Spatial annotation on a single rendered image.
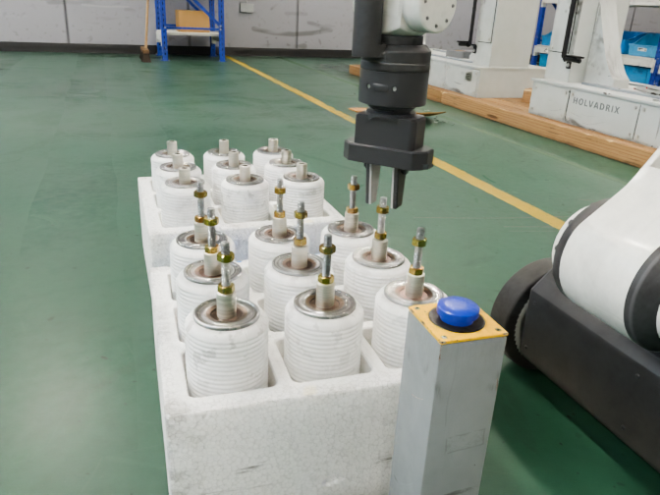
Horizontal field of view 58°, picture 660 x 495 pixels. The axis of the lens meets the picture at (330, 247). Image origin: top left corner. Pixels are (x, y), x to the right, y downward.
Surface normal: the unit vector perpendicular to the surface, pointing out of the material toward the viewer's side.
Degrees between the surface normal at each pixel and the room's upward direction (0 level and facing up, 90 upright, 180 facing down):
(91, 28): 90
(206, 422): 90
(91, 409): 0
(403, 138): 90
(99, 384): 0
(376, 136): 90
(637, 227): 38
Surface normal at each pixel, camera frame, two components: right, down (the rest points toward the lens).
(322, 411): 0.31, 0.37
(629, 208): -0.54, -0.68
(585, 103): -0.94, 0.08
